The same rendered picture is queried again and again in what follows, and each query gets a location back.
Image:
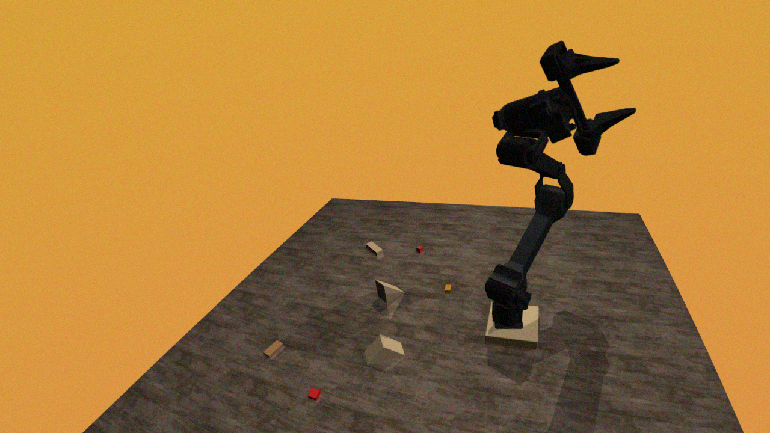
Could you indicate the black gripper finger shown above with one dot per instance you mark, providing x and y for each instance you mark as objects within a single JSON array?
[
  {"x": 574, "y": 64},
  {"x": 605, "y": 120}
]

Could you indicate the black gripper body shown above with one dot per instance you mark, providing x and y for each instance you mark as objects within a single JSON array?
[{"x": 571, "y": 106}]

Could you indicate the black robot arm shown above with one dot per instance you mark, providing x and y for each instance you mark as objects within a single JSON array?
[{"x": 507, "y": 285}]

